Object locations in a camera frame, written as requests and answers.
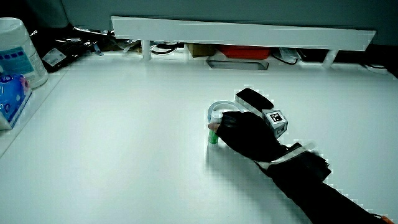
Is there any white wipes canister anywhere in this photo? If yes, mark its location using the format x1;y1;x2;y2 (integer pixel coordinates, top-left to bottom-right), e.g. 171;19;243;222
0;17;49;90

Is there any black bag with white label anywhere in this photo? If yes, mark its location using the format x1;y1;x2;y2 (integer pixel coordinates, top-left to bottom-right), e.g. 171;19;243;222
41;39;104;74

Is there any dark monitor base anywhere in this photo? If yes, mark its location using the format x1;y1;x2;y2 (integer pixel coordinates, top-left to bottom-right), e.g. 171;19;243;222
206;59;270;72

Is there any white green glue stick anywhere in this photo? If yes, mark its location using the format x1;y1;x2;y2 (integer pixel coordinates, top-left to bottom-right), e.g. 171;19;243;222
208;111;223;145

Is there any person's right hand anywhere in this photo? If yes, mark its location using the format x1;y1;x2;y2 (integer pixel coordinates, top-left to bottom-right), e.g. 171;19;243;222
207;109;289;163

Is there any white desk shelf riser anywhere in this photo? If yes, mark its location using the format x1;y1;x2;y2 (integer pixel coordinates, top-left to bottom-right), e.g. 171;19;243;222
111;16;377;70

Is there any blue tissue pack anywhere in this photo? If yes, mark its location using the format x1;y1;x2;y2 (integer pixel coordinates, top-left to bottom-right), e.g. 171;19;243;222
0;73;34;131

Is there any blue tape roll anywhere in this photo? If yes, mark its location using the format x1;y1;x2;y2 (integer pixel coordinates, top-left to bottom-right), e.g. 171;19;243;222
207;100;246;124

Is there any black whiteboard eraser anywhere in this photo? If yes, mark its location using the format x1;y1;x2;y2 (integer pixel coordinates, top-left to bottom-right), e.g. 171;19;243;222
234;87;275;118

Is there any red flat box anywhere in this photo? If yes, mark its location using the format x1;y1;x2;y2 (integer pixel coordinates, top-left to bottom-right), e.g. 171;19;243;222
216;45;272;60

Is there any brown cardboard box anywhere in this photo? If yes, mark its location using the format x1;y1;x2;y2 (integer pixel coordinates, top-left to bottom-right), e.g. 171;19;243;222
185;43;216;58

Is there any black cable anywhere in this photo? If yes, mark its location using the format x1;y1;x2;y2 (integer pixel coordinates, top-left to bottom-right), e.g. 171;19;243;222
271;53;300;66

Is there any person's right forearm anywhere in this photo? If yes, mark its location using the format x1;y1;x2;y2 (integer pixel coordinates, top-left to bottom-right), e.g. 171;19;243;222
254;142;398;224

